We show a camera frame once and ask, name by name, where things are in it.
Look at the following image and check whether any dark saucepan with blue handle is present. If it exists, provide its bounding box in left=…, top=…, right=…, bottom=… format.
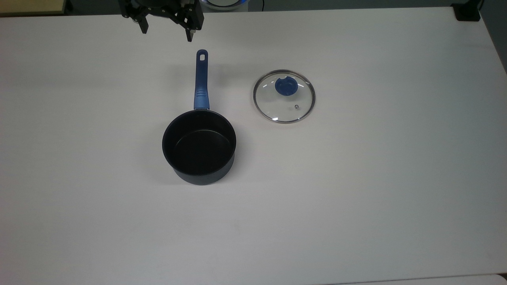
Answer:
left=162, top=49, right=237, bottom=186

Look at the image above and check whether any black table clamp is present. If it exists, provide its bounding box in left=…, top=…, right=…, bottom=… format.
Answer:
left=452, top=0, right=484, bottom=22

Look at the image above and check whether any light wooden furniture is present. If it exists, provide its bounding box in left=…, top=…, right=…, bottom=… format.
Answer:
left=0, top=0, right=67, bottom=17

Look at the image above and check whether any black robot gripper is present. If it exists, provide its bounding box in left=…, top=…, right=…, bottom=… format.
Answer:
left=120, top=0, right=205, bottom=42

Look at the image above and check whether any glass lid with blue knob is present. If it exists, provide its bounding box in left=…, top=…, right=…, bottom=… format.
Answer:
left=252, top=69, right=316, bottom=124

